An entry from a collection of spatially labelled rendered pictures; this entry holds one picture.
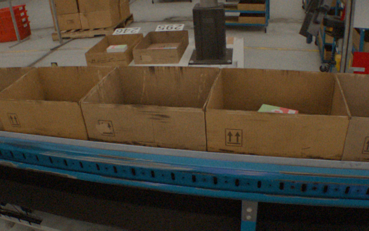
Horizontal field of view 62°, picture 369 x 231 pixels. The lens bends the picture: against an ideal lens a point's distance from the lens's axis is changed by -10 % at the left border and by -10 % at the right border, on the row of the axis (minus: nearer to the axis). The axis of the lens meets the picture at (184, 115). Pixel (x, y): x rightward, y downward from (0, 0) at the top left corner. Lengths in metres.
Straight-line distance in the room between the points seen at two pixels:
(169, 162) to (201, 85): 0.36
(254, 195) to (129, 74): 0.64
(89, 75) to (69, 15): 4.69
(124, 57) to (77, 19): 3.94
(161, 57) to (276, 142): 1.25
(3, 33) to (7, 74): 5.52
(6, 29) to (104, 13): 2.27
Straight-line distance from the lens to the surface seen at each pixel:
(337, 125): 0.92
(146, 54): 2.06
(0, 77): 1.69
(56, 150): 1.13
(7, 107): 1.28
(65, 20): 6.09
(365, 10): 1.76
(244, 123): 0.91
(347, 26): 1.72
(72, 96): 1.46
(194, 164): 0.94
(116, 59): 2.10
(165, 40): 2.41
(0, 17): 7.06
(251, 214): 1.05
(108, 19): 5.66
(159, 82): 1.25
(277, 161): 0.94
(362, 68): 1.86
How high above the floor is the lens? 1.50
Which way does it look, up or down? 30 degrees down
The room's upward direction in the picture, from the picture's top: 6 degrees counter-clockwise
